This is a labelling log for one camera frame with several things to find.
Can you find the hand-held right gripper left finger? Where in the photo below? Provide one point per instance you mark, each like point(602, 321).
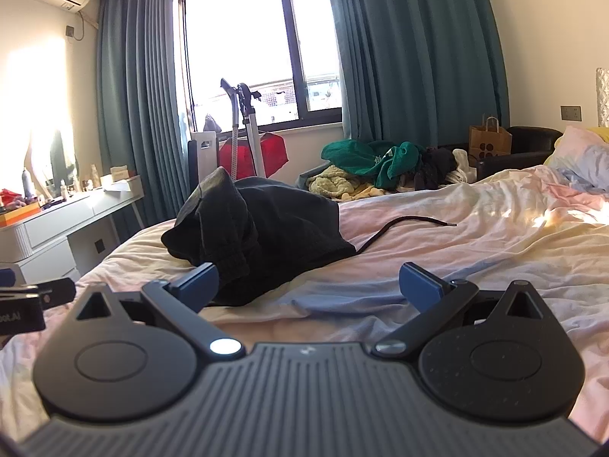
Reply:
point(202, 280)

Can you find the white garment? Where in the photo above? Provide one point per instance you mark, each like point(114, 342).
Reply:
point(461, 164)

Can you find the grey spray bottle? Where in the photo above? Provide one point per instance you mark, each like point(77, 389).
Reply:
point(27, 183)

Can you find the white desk with drawers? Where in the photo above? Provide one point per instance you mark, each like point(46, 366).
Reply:
point(57, 228)

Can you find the small beige box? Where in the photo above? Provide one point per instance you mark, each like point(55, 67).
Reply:
point(120, 174)

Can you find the teal curtain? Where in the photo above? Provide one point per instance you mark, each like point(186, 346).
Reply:
point(138, 104)
point(418, 57)

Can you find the brown paper bag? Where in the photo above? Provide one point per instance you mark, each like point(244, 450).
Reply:
point(490, 143)

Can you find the green garment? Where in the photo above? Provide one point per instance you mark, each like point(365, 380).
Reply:
point(366, 154)

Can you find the yellow pillow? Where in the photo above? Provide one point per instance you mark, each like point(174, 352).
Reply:
point(600, 133)

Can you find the yellow knit blanket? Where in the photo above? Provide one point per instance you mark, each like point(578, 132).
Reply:
point(333, 181)

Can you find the quilted headboard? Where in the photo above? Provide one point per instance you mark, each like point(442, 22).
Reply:
point(603, 97)

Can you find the black leather armchair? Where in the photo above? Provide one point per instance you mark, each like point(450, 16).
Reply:
point(528, 145)

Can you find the pile of black clothes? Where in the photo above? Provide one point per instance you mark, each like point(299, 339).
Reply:
point(435, 169)

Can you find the dark framed window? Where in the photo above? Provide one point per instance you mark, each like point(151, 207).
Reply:
point(247, 47)

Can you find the desk mirror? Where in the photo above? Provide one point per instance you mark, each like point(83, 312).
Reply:
point(62, 157)

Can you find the small dark bag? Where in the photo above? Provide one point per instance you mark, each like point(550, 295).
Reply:
point(211, 123)

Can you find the garment steamer stand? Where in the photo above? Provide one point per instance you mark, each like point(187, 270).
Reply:
point(248, 119)

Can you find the brass wall switch plate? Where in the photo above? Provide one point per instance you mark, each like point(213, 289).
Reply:
point(571, 113)

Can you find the black hoodie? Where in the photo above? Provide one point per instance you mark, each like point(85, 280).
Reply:
point(247, 228)

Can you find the white paper sheet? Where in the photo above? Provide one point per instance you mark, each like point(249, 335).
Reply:
point(121, 185)

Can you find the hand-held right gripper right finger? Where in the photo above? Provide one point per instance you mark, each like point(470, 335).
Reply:
point(419, 286)

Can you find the orange box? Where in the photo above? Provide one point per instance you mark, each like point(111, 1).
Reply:
point(21, 213)

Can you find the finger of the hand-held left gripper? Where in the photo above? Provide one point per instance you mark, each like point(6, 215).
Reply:
point(57, 291)

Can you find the clear bottle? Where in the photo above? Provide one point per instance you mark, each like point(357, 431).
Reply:
point(94, 176)

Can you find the red cloth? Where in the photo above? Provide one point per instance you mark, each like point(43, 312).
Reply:
point(273, 150)

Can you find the wall socket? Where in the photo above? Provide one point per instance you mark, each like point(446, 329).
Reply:
point(100, 246)
point(71, 31)

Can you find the pastel pillow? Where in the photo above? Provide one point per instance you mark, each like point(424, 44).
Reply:
point(580, 162)

